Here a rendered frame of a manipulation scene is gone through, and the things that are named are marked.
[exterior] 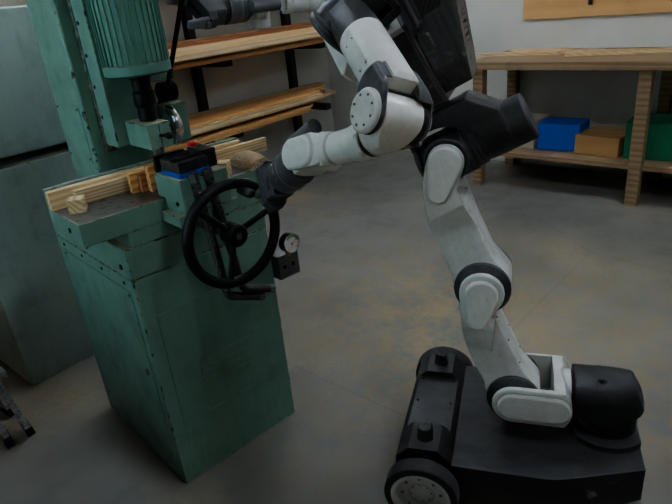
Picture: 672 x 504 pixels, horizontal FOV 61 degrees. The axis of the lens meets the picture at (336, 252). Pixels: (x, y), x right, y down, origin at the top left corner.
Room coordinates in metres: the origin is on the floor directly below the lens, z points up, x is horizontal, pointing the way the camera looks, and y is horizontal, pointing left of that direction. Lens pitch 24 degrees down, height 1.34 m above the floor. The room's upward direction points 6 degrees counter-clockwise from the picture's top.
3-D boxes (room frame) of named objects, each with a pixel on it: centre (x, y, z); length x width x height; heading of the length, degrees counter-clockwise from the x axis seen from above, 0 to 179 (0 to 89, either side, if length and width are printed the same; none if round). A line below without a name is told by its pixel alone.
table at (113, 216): (1.53, 0.41, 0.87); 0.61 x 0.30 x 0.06; 131
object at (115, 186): (1.66, 0.43, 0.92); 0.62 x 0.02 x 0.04; 131
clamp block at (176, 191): (1.47, 0.36, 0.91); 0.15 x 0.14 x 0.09; 131
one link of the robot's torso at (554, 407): (1.30, -0.51, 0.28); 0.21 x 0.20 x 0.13; 71
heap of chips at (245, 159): (1.71, 0.24, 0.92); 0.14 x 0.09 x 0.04; 41
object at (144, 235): (1.57, 0.44, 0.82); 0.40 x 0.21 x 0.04; 131
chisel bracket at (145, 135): (1.63, 0.49, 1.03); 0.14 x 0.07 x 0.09; 41
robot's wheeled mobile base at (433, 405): (1.31, -0.48, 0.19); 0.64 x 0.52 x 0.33; 71
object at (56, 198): (1.63, 0.50, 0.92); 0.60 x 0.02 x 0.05; 131
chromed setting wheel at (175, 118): (1.80, 0.47, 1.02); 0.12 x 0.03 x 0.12; 41
